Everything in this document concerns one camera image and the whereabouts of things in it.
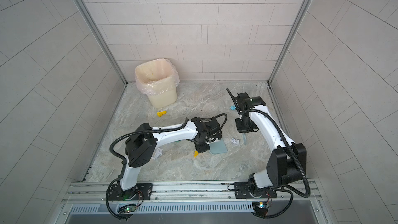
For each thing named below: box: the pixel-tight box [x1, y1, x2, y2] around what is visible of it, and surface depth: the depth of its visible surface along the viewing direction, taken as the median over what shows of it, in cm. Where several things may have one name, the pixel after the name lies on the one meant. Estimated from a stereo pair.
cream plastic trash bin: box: [134, 58, 180, 109], surface depth 95 cm
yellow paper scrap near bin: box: [156, 110, 167, 117], surface depth 100 cm
